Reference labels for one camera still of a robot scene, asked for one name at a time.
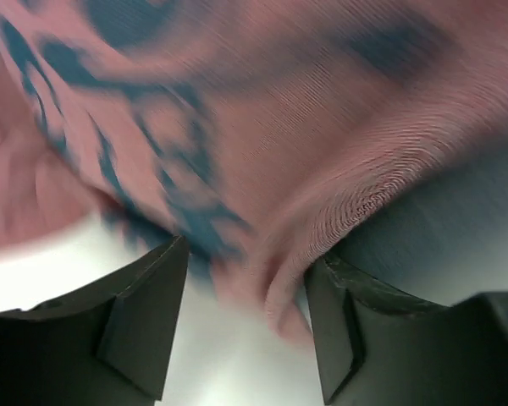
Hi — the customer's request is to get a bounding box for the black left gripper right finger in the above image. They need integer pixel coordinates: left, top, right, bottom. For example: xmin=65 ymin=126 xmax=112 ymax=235
xmin=306 ymin=255 xmax=508 ymax=406

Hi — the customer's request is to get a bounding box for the red patterned pillowcase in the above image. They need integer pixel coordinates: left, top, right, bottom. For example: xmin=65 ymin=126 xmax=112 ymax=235
xmin=0 ymin=1 xmax=508 ymax=344

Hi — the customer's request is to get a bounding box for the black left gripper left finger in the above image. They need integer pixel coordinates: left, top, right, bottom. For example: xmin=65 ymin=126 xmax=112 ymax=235
xmin=0 ymin=237 xmax=189 ymax=405

